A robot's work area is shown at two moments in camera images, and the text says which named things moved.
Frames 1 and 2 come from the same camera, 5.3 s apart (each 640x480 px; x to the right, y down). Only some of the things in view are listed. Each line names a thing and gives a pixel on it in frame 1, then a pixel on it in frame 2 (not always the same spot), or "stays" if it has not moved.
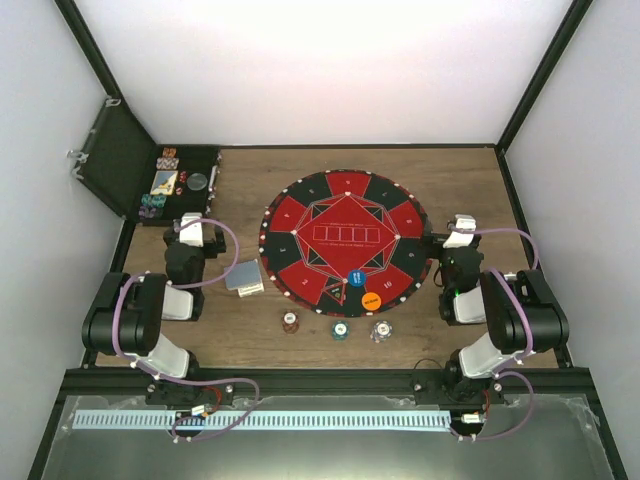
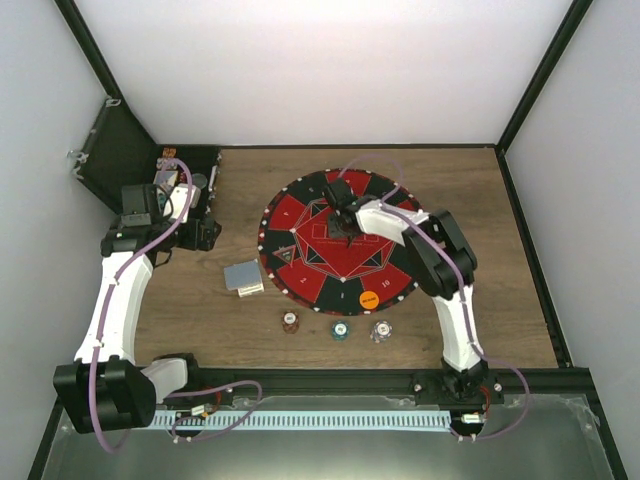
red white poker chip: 290,321 stays
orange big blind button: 371,301 stays
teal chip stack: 340,330 stays
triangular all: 337,291 to 286,254
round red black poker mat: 345,242 stays
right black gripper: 437,239 to 351,235
